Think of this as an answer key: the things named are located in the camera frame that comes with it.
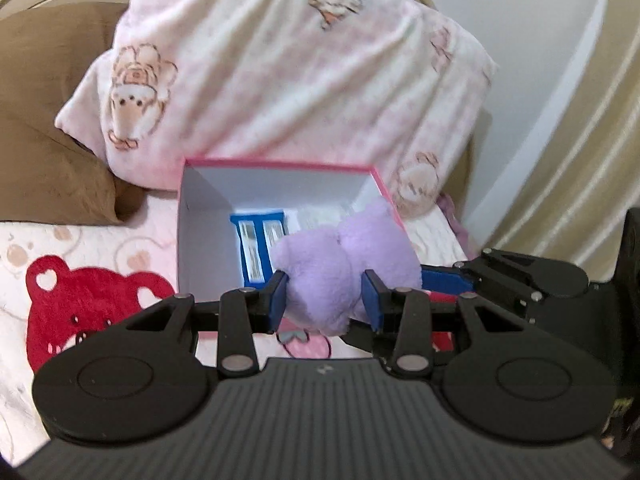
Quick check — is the blue wet wipes packet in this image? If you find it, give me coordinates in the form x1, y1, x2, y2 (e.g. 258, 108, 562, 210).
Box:
230, 207, 287, 289

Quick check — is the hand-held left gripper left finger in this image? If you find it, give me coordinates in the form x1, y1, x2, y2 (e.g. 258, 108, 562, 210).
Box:
125, 269, 291, 379

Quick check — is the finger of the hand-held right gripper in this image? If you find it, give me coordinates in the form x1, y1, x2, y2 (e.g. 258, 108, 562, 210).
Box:
345, 331, 397, 362
420, 247, 592, 330

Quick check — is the red bear print bed sheet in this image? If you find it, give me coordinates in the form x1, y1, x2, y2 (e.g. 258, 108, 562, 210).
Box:
0, 195, 482, 466

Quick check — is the pink cardboard box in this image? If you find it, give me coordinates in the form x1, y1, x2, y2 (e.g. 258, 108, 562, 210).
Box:
176, 157, 407, 336

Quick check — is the brown pillow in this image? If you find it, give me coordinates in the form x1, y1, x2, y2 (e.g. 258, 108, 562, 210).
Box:
0, 2, 149, 227

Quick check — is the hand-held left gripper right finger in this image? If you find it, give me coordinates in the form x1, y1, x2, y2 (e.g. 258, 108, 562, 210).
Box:
362, 268, 532, 379

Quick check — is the pink purple cloth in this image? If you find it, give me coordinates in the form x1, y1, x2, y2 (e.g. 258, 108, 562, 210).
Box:
436, 191, 474, 262

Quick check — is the purple plush toy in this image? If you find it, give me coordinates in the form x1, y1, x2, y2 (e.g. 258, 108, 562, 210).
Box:
270, 197, 424, 337

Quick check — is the pink bear-print pillow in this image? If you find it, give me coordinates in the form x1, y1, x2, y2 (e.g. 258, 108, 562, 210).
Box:
54, 0, 501, 222

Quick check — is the clear white plastic packet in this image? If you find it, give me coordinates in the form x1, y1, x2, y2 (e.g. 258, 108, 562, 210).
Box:
292, 202, 362, 234

